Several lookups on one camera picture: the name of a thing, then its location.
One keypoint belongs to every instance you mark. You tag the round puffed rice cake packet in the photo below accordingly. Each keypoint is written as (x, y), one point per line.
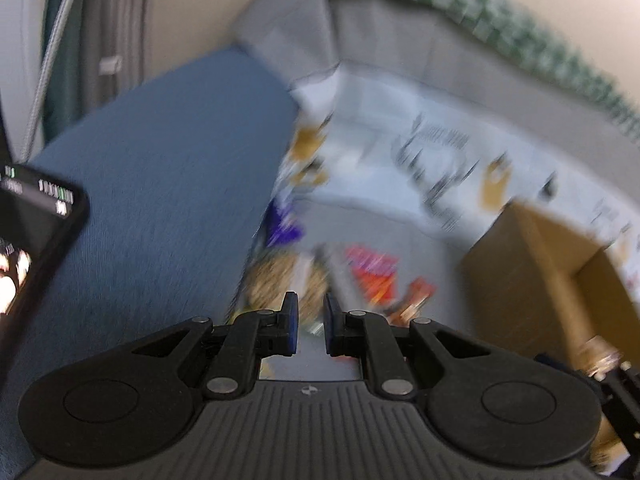
(272, 280)

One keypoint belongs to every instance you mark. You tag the grey curtain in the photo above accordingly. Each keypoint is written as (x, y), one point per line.
(117, 20)

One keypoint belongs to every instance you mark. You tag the white deer print pillow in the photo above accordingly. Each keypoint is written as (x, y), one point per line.
(375, 125)

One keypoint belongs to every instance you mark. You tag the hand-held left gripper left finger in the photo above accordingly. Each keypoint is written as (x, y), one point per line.
(291, 322)

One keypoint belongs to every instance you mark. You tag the black smartphone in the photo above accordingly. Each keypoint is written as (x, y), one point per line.
(30, 260)

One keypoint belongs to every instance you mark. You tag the cardboard box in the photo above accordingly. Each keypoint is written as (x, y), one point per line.
(525, 280)

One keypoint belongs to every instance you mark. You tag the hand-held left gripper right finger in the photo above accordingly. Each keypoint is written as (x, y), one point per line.
(329, 325)

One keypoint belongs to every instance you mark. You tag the grey sofa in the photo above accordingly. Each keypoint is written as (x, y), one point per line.
(425, 50)

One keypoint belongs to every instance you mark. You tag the red wrapped snack bar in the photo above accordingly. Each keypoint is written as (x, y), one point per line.
(415, 300)

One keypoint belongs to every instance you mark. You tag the red snack packet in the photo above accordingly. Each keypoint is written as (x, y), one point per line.
(372, 270)

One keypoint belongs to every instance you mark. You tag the blue sofa cushion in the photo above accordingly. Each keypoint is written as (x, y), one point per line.
(150, 185)

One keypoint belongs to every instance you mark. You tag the green checkered cloth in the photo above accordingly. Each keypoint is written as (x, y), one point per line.
(500, 15)

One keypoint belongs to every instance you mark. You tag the purple snack packet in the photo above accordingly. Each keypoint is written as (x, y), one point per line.
(282, 225)

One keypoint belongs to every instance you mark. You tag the gold snack packet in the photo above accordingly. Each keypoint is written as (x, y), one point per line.
(602, 355)

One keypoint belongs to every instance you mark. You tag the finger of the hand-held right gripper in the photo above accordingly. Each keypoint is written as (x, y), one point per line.
(622, 400)

